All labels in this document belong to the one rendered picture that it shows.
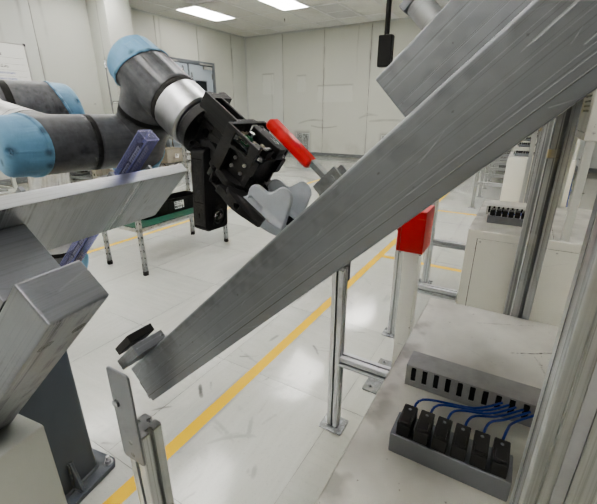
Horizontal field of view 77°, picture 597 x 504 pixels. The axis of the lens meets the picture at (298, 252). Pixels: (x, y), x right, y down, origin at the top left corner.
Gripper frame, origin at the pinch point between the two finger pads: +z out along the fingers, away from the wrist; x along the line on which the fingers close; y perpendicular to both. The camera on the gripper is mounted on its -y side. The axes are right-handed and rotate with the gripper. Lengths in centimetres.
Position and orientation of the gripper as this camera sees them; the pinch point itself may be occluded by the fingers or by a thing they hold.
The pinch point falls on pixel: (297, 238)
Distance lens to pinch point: 47.0
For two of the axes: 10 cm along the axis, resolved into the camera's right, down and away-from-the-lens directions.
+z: 7.0, 6.9, -1.8
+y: 5.0, -6.6, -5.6
